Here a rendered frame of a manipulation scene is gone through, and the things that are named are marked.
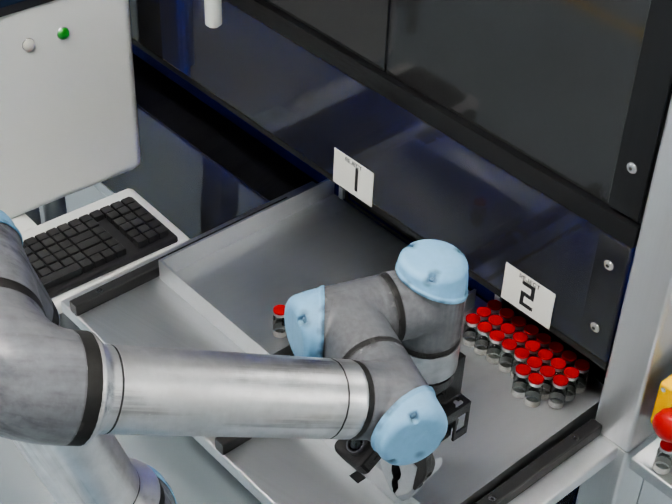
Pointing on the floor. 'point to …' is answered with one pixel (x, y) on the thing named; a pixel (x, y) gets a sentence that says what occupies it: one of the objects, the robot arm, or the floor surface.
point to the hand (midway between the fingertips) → (396, 493)
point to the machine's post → (638, 344)
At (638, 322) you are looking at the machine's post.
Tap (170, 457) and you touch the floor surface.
